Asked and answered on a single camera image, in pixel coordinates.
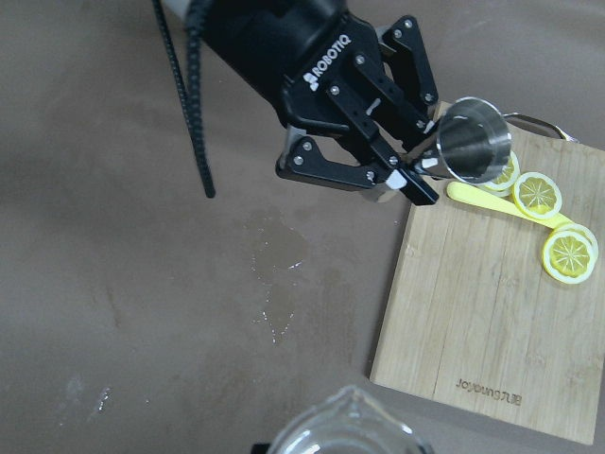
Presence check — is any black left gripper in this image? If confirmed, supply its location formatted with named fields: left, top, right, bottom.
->
left=203, top=1, right=439, bottom=206

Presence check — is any steel double jigger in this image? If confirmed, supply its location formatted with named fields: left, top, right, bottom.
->
left=409, top=96, right=511, bottom=184

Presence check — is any clear glass measuring cup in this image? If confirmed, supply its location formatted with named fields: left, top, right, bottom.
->
left=268, top=386, right=434, bottom=453

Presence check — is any yellow plastic knife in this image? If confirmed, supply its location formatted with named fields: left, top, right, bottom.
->
left=445, top=182, right=573, bottom=229

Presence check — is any upper lemon slice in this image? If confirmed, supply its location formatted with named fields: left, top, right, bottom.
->
left=478, top=151, right=520, bottom=198

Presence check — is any lemon slice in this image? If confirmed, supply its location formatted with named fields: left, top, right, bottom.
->
left=511, top=172, right=562, bottom=219
left=542, top=223, right=599, bottom=285
left=478, top=151, right=520, bottom=198

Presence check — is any middle lemon slice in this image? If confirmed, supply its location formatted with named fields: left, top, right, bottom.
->
left=511, top=172, right=562, bottom=219

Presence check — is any bamboo cutting board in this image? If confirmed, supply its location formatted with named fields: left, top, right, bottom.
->
left=369, top=100, right=605, bottom=446

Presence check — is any lower lemon slice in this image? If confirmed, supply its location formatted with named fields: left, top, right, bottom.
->
left=542, top=223, right=599, bottom=285

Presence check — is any black braided cable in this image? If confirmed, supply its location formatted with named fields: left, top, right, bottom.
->
left=149, top=0, right=216, bottom=200

